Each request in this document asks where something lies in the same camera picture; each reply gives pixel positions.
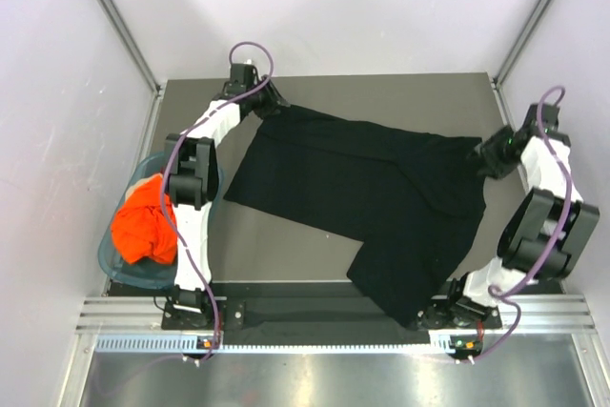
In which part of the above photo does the black t-shirt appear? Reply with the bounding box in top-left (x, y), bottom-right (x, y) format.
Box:
top-left (225, 105), bottom-right (486, 326)

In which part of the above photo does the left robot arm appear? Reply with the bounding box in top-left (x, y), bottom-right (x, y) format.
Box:
top-left (160, 62), bottom-right (287, 331)

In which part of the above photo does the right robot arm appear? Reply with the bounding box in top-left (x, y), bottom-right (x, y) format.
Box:
top-left (417, 102), bottom-right (600, 330)

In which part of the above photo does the beige garment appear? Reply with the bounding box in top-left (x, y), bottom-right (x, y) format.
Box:
top-left (125, 176), bottom-right (152, 199)

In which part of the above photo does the orange t-shirt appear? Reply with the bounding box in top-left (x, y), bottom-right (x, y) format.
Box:
top-left (111, 173), bottom-right (177, 265)

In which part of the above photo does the teal plastic basket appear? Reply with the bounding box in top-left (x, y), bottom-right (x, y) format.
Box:
top-left (98, 153), bottom-right (223, 290)

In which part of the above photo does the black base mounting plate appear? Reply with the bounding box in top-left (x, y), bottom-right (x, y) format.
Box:
top-left (160, 281), bottom-right (501, 346)

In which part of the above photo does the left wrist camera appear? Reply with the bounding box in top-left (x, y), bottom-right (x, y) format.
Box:
top-left (229, 63), bottom-right (258, 93)

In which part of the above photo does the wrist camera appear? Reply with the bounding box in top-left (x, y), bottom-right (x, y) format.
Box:
top-left (522, 103), bottom-right (559, 132)
top-left (229, 63), bottom-right (258, 93)

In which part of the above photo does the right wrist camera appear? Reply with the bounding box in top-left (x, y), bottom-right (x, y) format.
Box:
top-left (522, 103), bottom-right (559, 132)

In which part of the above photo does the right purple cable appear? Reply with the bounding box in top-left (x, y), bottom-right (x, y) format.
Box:
top-left (469, 86), bottom-right (576, 363)

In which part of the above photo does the purple cable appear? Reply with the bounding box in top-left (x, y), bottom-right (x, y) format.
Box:
top-left (160, 41), bottom-right (275, 365)
top-left (469, 86), bottom-right (576, 363)

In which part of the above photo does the aluminium frame rail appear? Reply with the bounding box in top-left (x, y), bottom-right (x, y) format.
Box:
top-left (76, 295), bottom-right (595, 334)

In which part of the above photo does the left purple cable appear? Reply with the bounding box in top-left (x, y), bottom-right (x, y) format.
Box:
top-left (160, 41), bottom-right (275, 365)

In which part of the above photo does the left corner aluminium post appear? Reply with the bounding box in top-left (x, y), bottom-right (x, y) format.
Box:
top-left (66, 0), bottom-right (163, 93)

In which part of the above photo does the corner aluminium post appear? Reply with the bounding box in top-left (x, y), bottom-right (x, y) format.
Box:
top-left (492, 0), bottom-right (555, 89)
top-left (66, 0), bottom-right (163, 93)

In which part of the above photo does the right corner aluminium post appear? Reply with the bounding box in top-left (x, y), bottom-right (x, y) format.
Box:
top-left (492, 0), bottom-right (555, 89)

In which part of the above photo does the slotted cable duct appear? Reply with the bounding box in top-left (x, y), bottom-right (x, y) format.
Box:
top-left (94, 334), bottom-right (455, 356)

